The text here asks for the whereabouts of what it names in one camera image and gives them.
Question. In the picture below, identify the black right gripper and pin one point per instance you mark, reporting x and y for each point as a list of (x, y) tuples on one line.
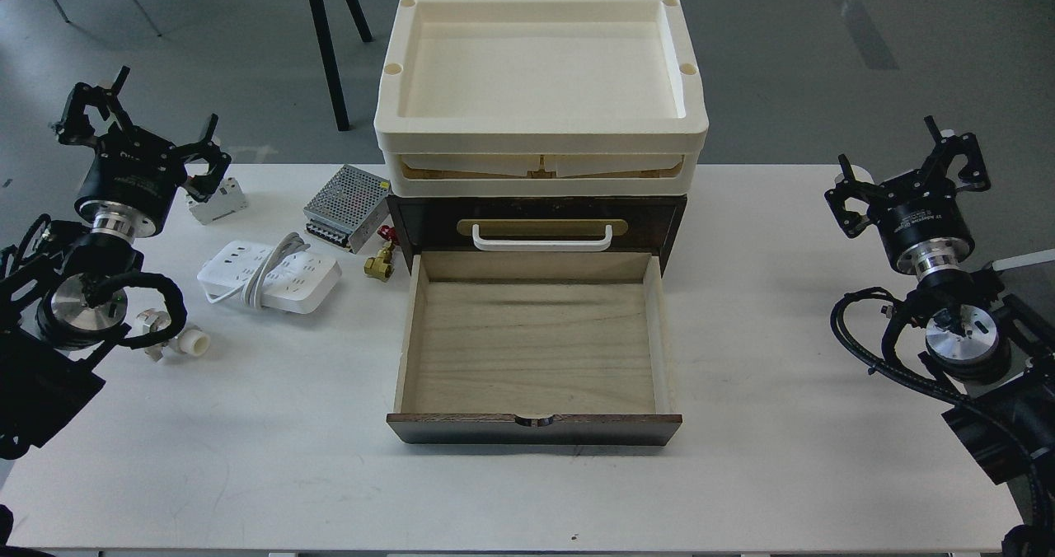
[(916, 219)]

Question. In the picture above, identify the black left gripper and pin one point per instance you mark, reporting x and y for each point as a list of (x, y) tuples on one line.
[(138, 172)]

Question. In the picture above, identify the white power strip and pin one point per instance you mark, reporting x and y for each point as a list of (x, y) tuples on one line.
[(298, 284)]

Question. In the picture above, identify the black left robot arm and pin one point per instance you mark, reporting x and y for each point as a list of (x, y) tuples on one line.
[(73, 291)]

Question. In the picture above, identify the metal mesh power supply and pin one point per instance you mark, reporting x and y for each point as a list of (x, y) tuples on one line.
[(349, 209)]

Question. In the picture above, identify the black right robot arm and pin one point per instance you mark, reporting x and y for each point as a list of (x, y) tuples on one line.
[(958, 337)]

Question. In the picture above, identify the white circuit breaker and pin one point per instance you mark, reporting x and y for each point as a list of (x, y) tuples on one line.
[(227, 199)]

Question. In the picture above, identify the open wooden drawer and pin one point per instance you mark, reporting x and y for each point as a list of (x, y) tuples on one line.
[(535, 348)]

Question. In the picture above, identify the black table leg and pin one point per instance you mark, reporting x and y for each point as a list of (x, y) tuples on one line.
[(328, 57)]

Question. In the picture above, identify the white plastic pipe fitting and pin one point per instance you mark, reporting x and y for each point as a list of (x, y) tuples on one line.
[(189, 341)]

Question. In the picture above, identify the cream plastic tray organizer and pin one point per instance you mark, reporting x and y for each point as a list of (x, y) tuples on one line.
[(540, 98)]

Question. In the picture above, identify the white drawer handle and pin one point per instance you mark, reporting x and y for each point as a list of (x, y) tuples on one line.
[(543, 244)]

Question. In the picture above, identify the brass valve red handle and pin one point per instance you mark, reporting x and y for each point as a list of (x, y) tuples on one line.
[(380, 266)]

